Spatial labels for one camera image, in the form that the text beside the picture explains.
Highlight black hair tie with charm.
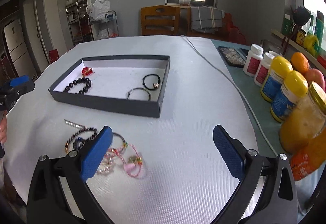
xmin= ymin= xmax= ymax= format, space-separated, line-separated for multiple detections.
xmin=141 ymin=74 xmax=161 ymax=91

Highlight pink cord tassel bracelet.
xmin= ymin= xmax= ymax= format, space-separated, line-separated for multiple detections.
xmin=108 ymin=143 xmax=149 ymax=179

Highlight red bead gold chain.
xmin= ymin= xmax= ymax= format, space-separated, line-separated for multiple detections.
xmin=81 ymin=66 xmax=96 ymax=77

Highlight white plastic bag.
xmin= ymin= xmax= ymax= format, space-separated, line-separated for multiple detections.
xmin=86 ymin=0 xmax=110 ymax=21

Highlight black tray on table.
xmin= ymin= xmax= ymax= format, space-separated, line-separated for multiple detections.
xmin=217 ymin=46 xmax=245 ymax=68

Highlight glass jar orange contents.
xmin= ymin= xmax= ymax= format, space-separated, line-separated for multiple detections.
xmin=279 ymin=82 xmax=325 ymax=154

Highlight grey plaid cloth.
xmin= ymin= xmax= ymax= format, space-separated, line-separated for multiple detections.
xmin=191 ymin=6 xmax=225 ymax=30

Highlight pearl hair clip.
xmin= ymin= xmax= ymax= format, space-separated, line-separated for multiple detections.
xmin=64 ymin=119 xmax=86 ymax=130

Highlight person's left hand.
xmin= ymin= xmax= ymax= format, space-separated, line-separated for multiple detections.
xmin=0 ymin=111 xmax=7 ymax=144

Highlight wooden chair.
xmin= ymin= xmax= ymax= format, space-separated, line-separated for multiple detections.
xmin=140 ymin=5 xmax=181 ymax=36

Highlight large black bead bracelet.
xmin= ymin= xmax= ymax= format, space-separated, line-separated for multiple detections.
xmin=62 ymin=77 xmax=92 ymax=95

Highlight dark grey jewelry box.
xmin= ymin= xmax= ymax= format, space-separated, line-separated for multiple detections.
xmin=48 ymin=55 xmax=170 ymax=118

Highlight white bottle red label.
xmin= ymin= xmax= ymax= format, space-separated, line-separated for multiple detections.
xmin=254 ymin=53 xmax=274 ymax=87
xmin=243 ymin=44 xmax=264 ymax=77

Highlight pearl charm bracelet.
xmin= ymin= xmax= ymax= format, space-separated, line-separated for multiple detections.
xmin=98 ymin=149 xmax=121 ymax=176

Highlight dark flower bouquet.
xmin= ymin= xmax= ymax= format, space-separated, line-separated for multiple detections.
xmin=291 ymin=6 xmax=311 ymax=27

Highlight metal shelf rack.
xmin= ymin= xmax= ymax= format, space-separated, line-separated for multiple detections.
xmin=65 ymin=0 xmax=93 ymax=46

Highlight yellow cap blue label bottle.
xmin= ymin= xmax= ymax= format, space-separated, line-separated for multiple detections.
xmin=260 ymin=56 xmax=293 ymax=103

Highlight red apple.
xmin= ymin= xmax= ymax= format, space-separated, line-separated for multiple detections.
xmin=304 ymin=68 xmax=325 ymax=90

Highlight orange fruit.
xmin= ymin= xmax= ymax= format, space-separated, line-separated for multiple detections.
xmin=290 ymin=52 xmax=309 ymax=75

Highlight white cable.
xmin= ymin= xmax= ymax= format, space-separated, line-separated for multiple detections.
xmin=180 ymin=34 xmax=305 ymax=215

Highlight thin grey bangle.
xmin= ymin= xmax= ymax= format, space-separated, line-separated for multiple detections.
xmin=112 ymin=132 xmax=128 ymax=155
xmin=127 ymin=87 xmax=151 ymax=101

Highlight dark garnet bead bracelet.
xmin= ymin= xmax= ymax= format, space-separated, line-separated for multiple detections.
xmin=65 ymin=126 xmax=99 ymax=154

